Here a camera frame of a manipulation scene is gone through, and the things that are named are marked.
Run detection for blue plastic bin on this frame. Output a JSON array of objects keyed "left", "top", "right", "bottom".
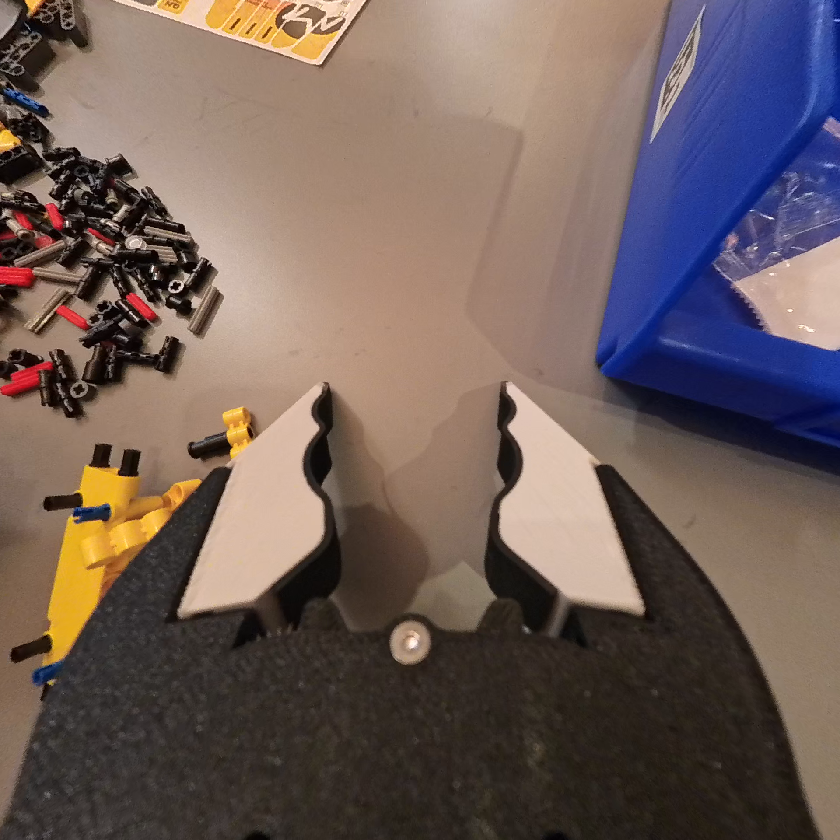
[{"left": 596, "top": 0, "right": 840, "bottom": 448}]

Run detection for yellow brick assembly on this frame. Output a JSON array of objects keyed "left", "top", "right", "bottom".
[{"left": 10, "top": 443, "right": 204, "bottom": 686}]

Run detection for pile of small connector pins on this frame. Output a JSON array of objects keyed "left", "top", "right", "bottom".
[{"left": 0, "top": 152, "right": 221, "bottom": 420}]

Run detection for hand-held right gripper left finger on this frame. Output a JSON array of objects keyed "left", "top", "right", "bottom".
[{"left": 177, "top": 382, "right": 341, "bottom": 635}]

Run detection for clear plastic bag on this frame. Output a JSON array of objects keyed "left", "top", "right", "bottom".
[{"left": 712, "top": 118, "right": 840, "bottom": 349}]

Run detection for small yellow connector with pin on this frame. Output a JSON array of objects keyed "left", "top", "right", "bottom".
[{"left": 187, "top": 407, "right": 256, "bottom": 460}]

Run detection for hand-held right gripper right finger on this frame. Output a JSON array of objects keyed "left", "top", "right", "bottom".
[{"left": 487, "top": 381, "right": 646, "bottom": 637}]

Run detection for yellow sticker sheet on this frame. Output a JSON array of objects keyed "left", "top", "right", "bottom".
[{"left": 108, "top": 0, "right": 371, "bottom": 67}]

